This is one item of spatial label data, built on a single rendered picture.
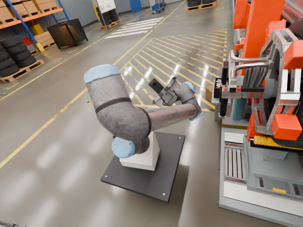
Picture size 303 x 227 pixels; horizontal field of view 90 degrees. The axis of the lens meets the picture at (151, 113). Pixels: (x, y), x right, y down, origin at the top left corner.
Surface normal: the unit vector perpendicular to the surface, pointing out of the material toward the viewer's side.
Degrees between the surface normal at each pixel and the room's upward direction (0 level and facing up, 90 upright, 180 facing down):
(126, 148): 51
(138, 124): 71
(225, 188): 0
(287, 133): 90
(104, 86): 41
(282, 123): 0
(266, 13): 90
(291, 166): 0
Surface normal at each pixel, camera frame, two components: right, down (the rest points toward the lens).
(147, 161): -0.34, -0.03
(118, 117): 0.21, 0.15
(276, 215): -0.22, -0.74
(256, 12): -0.33, 0.67
